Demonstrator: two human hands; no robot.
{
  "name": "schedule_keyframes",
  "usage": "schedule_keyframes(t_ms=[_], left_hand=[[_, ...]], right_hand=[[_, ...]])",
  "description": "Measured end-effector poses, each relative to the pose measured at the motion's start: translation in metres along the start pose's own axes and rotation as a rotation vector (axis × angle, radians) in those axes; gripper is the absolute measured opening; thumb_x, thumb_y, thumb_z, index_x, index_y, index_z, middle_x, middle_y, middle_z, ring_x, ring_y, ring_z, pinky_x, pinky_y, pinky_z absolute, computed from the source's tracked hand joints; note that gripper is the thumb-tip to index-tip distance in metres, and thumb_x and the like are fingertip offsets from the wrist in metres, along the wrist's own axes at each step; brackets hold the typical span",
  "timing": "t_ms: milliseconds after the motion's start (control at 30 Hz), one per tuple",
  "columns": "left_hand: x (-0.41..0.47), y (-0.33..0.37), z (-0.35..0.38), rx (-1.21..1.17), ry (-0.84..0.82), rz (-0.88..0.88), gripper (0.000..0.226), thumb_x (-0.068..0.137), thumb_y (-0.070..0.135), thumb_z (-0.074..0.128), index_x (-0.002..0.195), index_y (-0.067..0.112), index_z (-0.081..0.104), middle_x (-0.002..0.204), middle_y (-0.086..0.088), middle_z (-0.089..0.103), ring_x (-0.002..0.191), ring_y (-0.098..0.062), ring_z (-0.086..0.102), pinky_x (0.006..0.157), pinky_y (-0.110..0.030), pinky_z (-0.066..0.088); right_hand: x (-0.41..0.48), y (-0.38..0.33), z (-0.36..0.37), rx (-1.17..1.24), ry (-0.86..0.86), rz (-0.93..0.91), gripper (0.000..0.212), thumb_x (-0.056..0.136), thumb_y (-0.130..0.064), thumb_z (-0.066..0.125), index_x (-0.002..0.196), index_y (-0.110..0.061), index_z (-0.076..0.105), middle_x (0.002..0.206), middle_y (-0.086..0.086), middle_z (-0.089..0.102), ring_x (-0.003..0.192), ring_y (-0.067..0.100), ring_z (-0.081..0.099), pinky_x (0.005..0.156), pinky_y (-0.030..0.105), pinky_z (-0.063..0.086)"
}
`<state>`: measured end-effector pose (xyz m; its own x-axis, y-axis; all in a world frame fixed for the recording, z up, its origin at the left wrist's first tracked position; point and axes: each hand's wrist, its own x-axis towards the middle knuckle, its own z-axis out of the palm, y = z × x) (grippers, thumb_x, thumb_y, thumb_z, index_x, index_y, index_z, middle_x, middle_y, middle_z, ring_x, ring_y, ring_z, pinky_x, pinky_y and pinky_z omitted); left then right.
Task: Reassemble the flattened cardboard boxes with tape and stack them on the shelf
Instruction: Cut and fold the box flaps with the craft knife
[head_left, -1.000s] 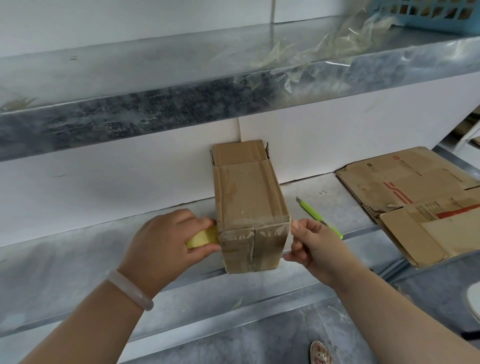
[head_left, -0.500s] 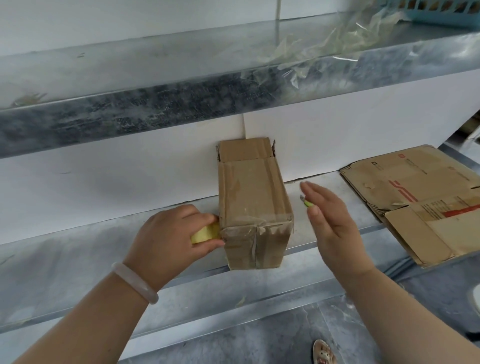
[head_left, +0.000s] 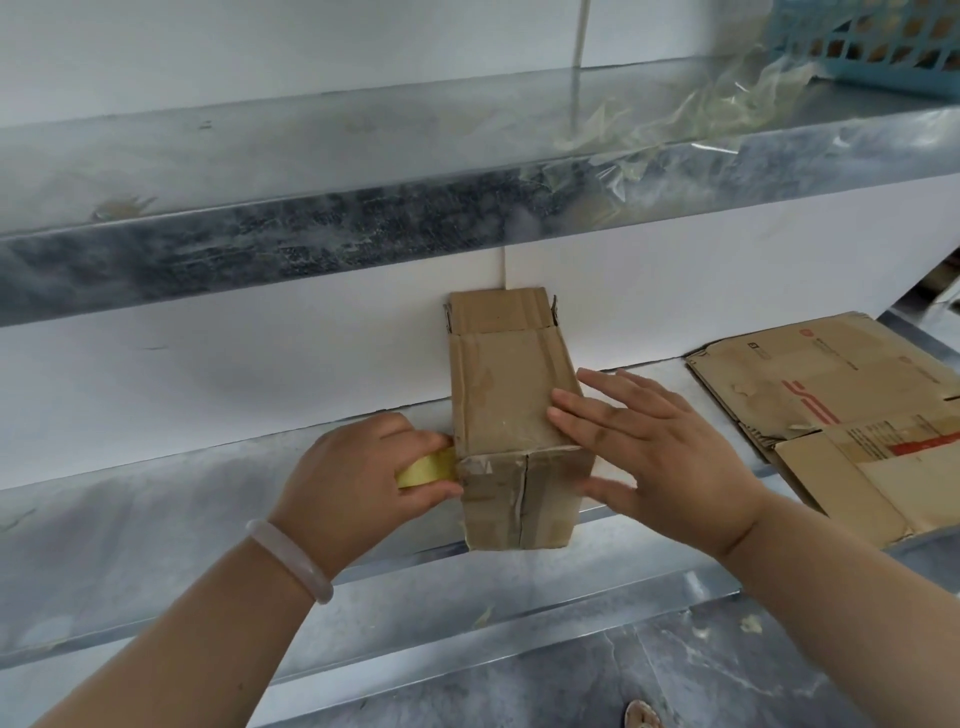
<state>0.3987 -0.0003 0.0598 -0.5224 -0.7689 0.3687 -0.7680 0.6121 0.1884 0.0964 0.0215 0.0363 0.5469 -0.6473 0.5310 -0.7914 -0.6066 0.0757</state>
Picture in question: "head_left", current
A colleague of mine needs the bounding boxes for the pile of assorted small items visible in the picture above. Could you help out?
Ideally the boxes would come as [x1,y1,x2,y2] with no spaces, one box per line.
[817,11,960,65]

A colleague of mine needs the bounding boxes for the large red-printed cardboard box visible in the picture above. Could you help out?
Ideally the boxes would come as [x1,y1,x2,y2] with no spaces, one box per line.
[683,312,960,549]

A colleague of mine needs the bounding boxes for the person's left hand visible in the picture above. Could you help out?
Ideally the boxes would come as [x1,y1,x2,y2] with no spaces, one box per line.
[268,410,465,583]

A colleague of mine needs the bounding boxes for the pile of clear tape scraps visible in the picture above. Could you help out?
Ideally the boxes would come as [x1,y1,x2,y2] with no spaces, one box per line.
[547,56,819,204]

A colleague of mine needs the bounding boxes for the blue plastic basket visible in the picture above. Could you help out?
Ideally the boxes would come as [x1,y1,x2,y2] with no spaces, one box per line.
[772,0,960,99]

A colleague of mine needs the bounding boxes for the yellow tape roll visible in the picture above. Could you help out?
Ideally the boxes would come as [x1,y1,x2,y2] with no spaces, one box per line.
[395,446,459,490]

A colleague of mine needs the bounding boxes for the person's right hand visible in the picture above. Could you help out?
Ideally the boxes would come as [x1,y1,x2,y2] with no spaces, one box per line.
[547,368,774,560]

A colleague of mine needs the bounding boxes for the small crumpled tape scrap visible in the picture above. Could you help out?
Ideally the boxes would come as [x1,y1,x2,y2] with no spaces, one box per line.
[93,196,155,221]

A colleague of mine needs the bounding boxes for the white bangle bracelet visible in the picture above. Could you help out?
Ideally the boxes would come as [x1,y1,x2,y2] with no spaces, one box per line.
[245,518,335,605]

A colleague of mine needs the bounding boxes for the person's left forearm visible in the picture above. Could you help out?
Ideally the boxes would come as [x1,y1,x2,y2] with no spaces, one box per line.
[33,539,316,728]

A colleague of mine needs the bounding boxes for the person's right forearm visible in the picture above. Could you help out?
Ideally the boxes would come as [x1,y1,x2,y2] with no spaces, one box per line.
[719,494,960,728]

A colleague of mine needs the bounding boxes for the small labelled cardboard box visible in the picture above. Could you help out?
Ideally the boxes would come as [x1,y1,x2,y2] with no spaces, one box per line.
[446,287,598,554]

